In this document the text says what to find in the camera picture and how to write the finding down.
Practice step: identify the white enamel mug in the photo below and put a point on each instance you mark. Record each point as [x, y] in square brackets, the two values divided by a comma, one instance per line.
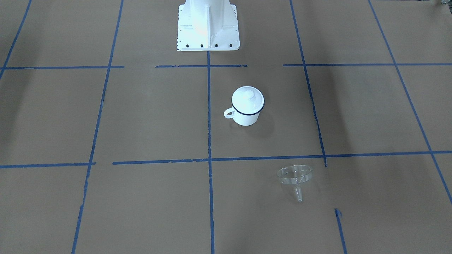
[245, 117]

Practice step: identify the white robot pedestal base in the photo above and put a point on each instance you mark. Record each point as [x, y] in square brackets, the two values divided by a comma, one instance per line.
[207, 25]

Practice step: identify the white enamel mug lid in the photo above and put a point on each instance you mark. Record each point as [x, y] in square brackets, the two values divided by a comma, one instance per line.
[248, 100]

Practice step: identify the clear glass funnel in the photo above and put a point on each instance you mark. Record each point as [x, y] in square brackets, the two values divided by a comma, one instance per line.
[294, 176]

